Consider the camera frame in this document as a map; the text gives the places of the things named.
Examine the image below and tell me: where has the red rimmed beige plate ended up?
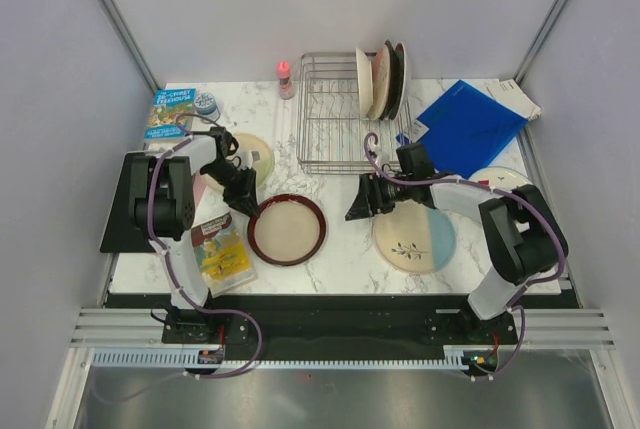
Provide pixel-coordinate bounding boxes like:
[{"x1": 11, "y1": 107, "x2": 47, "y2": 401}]
[{"x1": 247, "y1": 194, "x2": 327, "y2": 267}]

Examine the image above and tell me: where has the white slotted cable duct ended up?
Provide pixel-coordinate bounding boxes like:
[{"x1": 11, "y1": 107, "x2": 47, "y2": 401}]
[{"x1": 92, "y1": 348, "x2": 472, "y2": 370}]

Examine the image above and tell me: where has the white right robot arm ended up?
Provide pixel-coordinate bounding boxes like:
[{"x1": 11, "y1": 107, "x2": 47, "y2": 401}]
[{"x1": 345, "y1": 132, "x2": 568, "y2": 343}]

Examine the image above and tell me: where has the illustrated yellow paperback book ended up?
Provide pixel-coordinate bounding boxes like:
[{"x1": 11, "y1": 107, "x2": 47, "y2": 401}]
[{"x1": 191, "y1": 212, "x2": 257, "y2": 297}]

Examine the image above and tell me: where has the cream and green branch plate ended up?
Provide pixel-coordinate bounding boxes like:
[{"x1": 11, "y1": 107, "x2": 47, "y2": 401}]
[{"x1": 226, "y1": 133, "x2": 275, "y2": 189}]

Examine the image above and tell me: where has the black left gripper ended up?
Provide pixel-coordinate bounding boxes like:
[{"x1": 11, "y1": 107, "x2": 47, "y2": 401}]
[{"x1": 201, "y1": 160, "x2": 261, "y2": 220}]

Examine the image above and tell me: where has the cream plate in rack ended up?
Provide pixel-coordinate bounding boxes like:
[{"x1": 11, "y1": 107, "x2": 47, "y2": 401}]
[{"x1": 355, "y1": 48, "x2": 373, "y2": 118}]

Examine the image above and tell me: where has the black clipboard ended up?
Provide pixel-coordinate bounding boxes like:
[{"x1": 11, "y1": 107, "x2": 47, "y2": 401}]
[{"x1": 99, "y1": 152, "x2": 154, "y2": 254}]

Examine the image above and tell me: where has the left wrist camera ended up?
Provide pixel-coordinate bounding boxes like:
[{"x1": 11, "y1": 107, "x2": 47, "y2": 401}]
[{"x1": 237, "y1": 150, "x2": 262, "y2": 170}]

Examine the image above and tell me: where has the pink squeeze bottle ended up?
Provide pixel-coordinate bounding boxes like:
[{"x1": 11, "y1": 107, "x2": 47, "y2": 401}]
[{"x1": 276, "y1": 60, "x2": 294, "y2": 100}]

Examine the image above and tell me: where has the pink speckled plate in rack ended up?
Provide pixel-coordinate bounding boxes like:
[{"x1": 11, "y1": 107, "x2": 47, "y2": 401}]
[{"x1": 367, "y1": 41, "x2": 391, "y2": 120}]

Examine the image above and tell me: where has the cream and blue leaf plate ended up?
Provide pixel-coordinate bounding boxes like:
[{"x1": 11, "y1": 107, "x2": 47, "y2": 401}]
[{"x1": 373, "y1": 201, "x2": 457, "y2": 274}]

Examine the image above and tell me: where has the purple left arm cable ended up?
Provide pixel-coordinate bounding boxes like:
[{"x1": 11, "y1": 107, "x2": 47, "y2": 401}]
[{"x1": 89, "y1": 111, "x2": 264, "y2": 405}]

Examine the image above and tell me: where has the blue plastic folder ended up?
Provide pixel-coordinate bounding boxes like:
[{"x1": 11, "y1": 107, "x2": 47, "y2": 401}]
[{"x1": 396, "y1": 80, "x2": 528, "y2": 178}]

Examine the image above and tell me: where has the small blue lidded jar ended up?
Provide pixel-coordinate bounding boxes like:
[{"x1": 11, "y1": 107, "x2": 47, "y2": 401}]
[{"x1": 193, "y1": 92, "x2": 220, "y2": 122}]

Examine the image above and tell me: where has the watermelon pattern plate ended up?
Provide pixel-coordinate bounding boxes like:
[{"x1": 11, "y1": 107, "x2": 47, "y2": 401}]
[{"x1": 468, "y1": 166, "x2": 531, "y2": 192}]

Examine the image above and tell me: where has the pink paper sheet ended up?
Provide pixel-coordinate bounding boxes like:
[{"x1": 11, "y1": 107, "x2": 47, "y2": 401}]
[{"x1": 193, "y1": 174, "x2": 210, "y2": 222}]

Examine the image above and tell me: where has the white paper booklet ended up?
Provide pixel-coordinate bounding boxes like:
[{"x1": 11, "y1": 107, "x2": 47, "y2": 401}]
[{"x1": 485, "y1": 79, "x2": 542, "y2": 121}]

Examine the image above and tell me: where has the black plate in rack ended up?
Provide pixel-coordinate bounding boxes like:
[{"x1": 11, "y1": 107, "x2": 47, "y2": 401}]
[{"x1": 384, "y1": 40, "x2": 401, "y2": 120}]

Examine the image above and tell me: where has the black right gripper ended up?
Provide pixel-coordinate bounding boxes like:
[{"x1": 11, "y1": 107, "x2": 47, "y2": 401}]
[{"x1": 345, "y1": 171, "x2": 413, "y2": 221}]

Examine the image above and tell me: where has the blue treehouse book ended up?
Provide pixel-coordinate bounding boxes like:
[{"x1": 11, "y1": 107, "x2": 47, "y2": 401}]
[{"x1": 143, "y1": 88, "x2": 196, "y2": 144}]

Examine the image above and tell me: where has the metal wire dish rack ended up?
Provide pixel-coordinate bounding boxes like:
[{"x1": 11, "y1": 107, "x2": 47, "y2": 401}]
[{"x1": 297, "y1": 52, "x2": 412, "y2": 175}]

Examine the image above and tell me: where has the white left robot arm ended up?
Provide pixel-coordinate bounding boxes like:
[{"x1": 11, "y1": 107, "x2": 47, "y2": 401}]
[{"x1": 128, "y1": 126, "x2": 259, "y2": 342}]

